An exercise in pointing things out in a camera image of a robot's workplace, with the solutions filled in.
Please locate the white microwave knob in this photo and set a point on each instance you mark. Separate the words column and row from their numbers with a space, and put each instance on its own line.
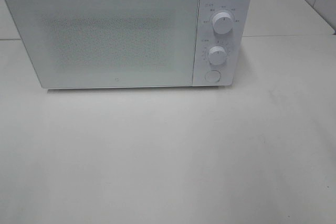
column 222, row 22
column 217, row 55

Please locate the round white door button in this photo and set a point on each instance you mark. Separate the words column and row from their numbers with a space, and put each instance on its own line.
column 213, row 76

